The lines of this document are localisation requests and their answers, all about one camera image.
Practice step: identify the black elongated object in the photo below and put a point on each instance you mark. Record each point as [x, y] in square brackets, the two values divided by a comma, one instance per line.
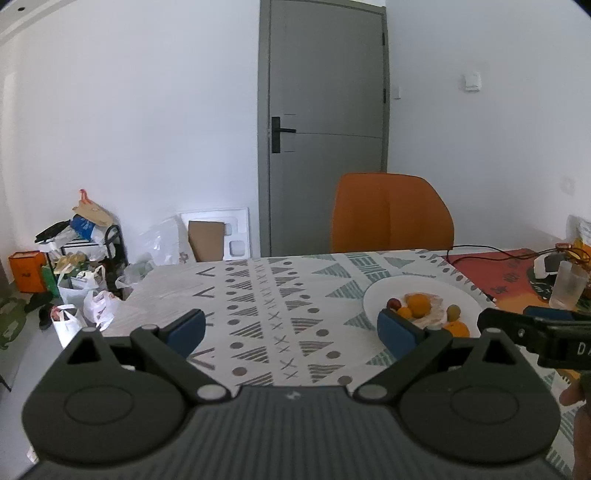
[51, 232]

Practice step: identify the orange chair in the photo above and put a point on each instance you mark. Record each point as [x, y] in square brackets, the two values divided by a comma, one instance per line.
[392, 212]

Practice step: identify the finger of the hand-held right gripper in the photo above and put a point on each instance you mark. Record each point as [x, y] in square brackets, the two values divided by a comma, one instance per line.
[549, 313]
[508, 325]

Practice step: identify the grey door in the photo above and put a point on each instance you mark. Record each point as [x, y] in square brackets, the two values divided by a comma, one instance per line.
[323, 138]

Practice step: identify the white foam board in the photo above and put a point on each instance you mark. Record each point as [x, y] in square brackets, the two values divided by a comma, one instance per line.
[238, 230]

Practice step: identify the clear plastic bag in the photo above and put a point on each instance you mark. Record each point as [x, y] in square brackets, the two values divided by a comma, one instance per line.
[164, 242]

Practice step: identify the white plastic bag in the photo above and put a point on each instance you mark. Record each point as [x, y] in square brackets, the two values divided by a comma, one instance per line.
[81, 284]
[69, 327]
[102, 309]

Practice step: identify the person's right hand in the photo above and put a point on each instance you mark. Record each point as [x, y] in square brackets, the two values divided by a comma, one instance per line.
[572, 394]

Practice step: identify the white patterned tablecloth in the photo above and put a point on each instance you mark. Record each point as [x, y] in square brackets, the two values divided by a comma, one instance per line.
[277, 286]

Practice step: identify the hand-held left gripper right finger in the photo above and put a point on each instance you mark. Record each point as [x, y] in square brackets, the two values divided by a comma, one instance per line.
[396, 333]

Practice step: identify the dark red jujube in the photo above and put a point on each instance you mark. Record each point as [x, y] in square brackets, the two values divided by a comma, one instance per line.
[394, 304]

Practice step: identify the blue and white bag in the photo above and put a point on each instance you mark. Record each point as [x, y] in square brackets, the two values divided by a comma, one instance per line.
[85, 228]

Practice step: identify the white round plate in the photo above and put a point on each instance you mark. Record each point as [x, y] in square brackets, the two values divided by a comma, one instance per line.
[376, 297]

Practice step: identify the orange box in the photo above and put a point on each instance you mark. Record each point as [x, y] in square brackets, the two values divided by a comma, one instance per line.
[27, 272]

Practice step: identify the white electronic device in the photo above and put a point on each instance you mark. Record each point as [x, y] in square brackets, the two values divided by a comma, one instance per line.
[547, 266]

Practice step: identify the translucent plastic cup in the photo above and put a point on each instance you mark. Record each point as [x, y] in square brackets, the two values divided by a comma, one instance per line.
[568, 286]

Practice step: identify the brown paper bag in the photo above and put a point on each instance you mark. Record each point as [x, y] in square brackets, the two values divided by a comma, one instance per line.
[92, 210]

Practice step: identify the white wall switch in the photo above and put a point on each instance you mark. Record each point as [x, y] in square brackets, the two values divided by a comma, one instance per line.
[472, 82]

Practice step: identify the large orange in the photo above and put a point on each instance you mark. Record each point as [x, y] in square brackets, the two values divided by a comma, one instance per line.
[419, 306]

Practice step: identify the small orange kumquat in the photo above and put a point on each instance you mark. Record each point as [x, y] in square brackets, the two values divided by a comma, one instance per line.
[457, 329]
[404, 313]

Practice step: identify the red printed table mat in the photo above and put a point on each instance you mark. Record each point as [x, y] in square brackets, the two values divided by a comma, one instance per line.
[508, 277]

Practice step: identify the yellow-green round fruit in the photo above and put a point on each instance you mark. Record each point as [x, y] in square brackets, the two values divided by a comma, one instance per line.
[454, 313]

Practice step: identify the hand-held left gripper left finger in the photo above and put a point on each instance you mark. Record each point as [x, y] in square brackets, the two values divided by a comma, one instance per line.
[185, 331]

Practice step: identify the brown cardboard sheet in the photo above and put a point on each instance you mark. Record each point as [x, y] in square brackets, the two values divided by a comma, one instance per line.
[207, 241]

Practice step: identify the pale yellow plastic bag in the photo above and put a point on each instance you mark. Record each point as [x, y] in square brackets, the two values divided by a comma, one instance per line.
[71, 263]

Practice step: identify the black metal rack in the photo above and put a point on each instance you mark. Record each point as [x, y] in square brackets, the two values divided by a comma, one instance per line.
[114, 249]

